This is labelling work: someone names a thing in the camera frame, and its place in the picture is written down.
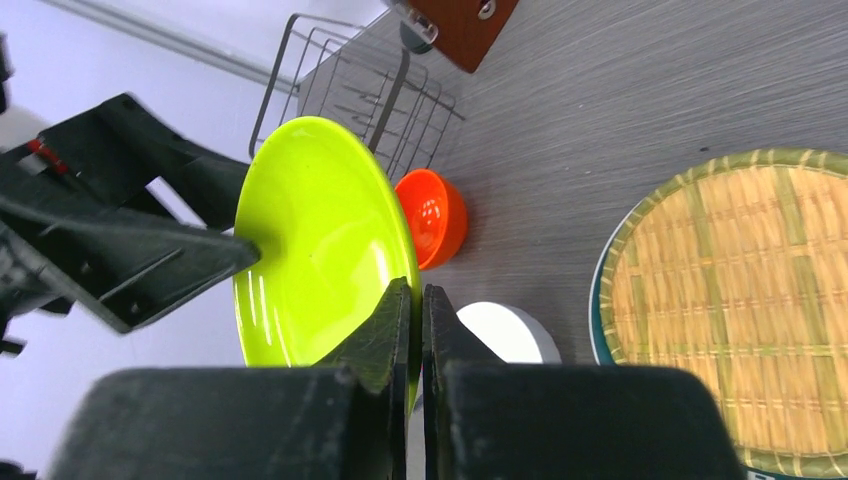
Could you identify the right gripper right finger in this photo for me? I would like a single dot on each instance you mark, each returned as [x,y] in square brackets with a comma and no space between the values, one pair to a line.
[488,419]

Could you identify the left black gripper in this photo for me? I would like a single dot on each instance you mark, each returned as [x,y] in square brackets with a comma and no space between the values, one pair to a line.
[128,268]

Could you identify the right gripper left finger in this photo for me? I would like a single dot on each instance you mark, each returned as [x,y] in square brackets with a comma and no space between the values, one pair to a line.
[341,418]

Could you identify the lime green plate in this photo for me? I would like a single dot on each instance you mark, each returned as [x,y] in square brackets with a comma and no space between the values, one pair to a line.
[332,237]

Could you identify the black wire dish rack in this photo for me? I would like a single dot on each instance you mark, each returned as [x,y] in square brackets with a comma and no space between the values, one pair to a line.
[370,85]

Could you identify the woven bamboo tray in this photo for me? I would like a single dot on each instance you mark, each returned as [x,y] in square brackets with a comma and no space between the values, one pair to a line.
[735,270]

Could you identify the white bowl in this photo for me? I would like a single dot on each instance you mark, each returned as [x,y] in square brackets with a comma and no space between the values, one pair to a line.
[512,334]

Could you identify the orange bowl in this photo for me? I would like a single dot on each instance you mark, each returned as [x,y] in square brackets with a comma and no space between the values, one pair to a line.
[436,214]

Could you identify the brown metronome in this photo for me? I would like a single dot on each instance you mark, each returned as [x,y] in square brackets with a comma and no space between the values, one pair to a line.
[462,30]

